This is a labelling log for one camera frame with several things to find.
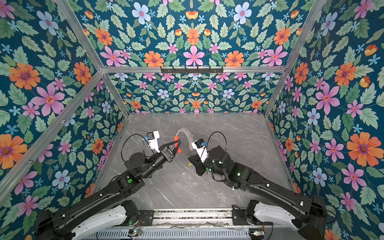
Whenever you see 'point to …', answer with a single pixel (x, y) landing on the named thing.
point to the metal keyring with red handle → (190, 139)
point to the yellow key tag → (190, 165)
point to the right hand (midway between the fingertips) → (189, 157)
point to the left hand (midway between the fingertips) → (181, 140)
